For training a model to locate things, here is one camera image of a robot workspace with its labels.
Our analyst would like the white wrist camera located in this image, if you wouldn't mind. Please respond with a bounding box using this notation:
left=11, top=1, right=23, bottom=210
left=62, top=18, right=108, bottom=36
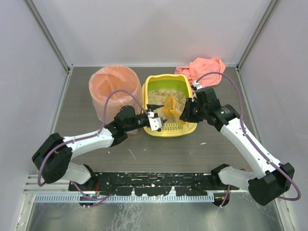
left=191, top=81, right=205, bottom=91
left=148, top=112, right=164, bottom=131

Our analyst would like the cat litter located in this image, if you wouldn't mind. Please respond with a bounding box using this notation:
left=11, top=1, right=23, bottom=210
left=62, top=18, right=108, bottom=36
left=148, top=89, right=186, bottom=123

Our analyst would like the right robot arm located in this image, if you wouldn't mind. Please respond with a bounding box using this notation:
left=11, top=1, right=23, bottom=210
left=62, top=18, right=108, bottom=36
left=180, top=87, right=295, bottom=205

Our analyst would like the bin with pink bag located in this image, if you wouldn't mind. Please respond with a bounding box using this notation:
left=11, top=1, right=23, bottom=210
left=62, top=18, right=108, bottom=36
left=89, top=65, right=143, bottom=124

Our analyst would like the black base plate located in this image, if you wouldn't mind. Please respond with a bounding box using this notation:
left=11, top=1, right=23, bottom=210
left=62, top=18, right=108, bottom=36
left=77, top=172, right=228, bottom=196

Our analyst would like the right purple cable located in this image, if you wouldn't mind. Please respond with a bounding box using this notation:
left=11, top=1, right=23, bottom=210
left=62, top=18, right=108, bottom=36
left=192, top=71, right=302, bottom=207

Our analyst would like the pink cloth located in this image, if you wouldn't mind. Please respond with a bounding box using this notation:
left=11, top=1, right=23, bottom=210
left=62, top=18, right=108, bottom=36
left=175, top=57, right=226, bottom=87

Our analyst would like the yellow green litter box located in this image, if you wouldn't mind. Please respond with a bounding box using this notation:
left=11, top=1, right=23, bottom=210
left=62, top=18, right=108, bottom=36
left=142, top=74, right=197, bottom=138

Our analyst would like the slotted cable duct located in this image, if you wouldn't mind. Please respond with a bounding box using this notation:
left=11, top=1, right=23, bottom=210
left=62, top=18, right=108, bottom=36
left=34, top=193, right=215, bottom=203

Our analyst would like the orange litter scoop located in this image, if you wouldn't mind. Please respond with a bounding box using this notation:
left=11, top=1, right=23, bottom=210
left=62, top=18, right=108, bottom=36
left=163, top=94, right=186, bottom=125

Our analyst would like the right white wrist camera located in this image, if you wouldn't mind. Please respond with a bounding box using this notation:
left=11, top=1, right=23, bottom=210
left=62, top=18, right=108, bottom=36
left=191, top=81, right=205, bottom=91

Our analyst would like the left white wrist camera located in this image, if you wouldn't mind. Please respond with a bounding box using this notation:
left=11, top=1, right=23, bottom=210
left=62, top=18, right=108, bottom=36
left=148, top=112, right=164, bottom=131

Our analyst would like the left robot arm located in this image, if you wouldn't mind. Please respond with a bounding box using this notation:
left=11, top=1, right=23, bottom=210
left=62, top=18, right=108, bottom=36
left=32, top=104, right=166, bottom=191

